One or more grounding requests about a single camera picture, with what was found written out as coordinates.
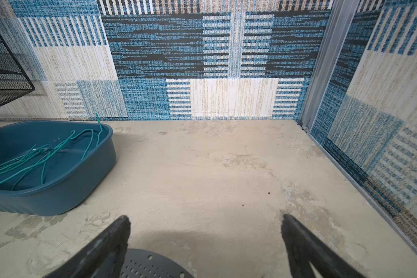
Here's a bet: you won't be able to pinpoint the green cable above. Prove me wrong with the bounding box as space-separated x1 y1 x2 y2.
0 112 104 191

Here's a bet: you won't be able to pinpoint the black wire mesh shelf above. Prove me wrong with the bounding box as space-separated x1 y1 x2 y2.
0 34 35 107

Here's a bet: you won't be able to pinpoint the teal plastic bin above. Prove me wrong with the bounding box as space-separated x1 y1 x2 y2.
0 121 117 216

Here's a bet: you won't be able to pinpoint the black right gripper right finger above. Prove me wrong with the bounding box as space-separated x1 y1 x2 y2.
281 214 363 278

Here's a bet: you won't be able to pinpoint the dark grey perforated spool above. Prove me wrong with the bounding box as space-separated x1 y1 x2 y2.
120 249 193 278

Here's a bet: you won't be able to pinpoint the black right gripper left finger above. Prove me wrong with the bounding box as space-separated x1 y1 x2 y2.
45 215 130 278

